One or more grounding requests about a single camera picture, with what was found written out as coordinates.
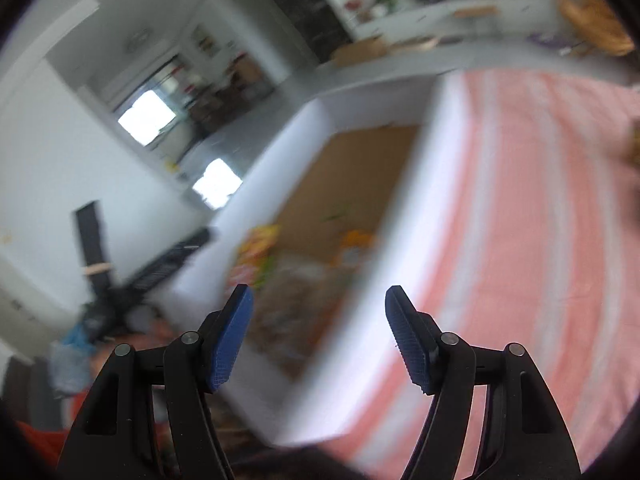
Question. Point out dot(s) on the leafy plant in white pot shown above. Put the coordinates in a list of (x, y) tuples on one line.
[(387, 0)]

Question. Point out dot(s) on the brown bread packet green label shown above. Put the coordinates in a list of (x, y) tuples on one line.
[(300, 305)]

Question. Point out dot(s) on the wooden stool black legs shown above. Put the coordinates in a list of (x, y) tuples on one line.
[(475, 11)]

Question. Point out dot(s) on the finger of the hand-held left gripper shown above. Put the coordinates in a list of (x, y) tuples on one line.
[(170, 257)]

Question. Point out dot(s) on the orange lounge chair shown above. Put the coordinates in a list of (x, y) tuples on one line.
[(595, 22)]

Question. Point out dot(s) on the orange clear snack packet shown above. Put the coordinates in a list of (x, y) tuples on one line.
[(355, 241)]

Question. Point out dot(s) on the dark display cabinet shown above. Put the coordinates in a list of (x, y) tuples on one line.
[(300, 5)]

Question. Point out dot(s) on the white cardboard box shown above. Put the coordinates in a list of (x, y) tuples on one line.
[(360, 320)]

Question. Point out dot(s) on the blue plastic bag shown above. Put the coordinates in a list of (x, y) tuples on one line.
[(75, 355)]

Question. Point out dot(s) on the white television cabinet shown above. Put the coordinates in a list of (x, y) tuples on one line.
[(430, 15)]

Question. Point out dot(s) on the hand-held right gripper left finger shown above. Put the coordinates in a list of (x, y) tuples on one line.
[(232, 340)]

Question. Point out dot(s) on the red flower plant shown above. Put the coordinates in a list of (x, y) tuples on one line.
[(356, 7)]

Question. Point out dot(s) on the orange white striped tablecloth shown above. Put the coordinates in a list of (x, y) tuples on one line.
[(500, 260)]

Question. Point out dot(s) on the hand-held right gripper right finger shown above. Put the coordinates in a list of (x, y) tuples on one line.
[(407, 340)]

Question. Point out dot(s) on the brown cardboard piece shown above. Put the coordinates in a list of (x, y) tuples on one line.
[(365, 51)]

